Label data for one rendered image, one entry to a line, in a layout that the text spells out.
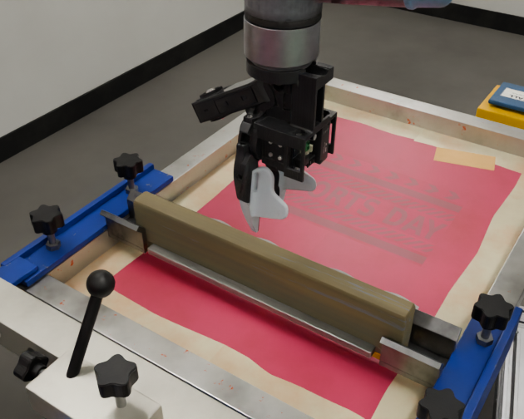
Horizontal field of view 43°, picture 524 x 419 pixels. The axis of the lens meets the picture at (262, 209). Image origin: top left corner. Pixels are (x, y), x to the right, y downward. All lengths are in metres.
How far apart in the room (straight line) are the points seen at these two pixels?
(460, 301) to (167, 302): 0.40
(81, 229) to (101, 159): 2.09
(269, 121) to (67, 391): 0.33
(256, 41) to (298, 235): 0.44
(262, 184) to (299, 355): 0.23
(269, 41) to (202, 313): 0.41
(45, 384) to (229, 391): 0.20
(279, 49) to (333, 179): 0.53
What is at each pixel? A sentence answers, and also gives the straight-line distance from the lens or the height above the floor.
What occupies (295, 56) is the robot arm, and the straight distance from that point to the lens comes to 0.64.
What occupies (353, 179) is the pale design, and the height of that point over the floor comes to 0.96.
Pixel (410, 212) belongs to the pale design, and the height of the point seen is 0.96.
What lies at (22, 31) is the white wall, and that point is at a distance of 3.10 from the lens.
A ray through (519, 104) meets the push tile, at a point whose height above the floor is 0.97.
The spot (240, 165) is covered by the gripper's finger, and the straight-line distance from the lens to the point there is 0.71.
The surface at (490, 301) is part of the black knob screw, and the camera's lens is 0.80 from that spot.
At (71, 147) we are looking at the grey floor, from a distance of 3.19.
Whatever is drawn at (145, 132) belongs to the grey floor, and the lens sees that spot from 3.23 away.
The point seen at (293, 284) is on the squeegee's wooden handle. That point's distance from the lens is 0.81.
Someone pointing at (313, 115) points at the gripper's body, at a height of 1.27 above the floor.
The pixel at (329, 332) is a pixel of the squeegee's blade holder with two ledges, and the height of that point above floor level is 1.00.
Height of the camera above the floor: 1.59
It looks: 37 degrees down
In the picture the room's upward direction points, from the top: straight up
